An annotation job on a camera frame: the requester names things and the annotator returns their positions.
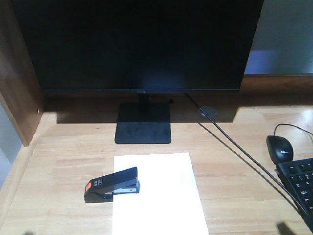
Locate white paper sheets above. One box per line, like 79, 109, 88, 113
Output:
112, 153, 209, 235

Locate black computer monitor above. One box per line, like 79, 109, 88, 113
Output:
11, 0, 266, 144

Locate wooden shelf unit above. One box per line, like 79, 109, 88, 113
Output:
0, 0, 45, 146

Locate black keyboard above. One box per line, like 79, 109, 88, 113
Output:
276, 158, 313, 217

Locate black object on desk edge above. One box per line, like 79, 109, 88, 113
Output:
266, 135, 293, 165

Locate grey desk cable grommet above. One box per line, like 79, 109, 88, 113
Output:
198, 106, 217, 119

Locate black monitor cable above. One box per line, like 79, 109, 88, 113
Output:
184, 92, 313, 232

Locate black stapler with orange button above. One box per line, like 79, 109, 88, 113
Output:
84, 167, 140, 203

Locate black mouse cable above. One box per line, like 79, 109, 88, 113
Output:
273, 123, 313, 142

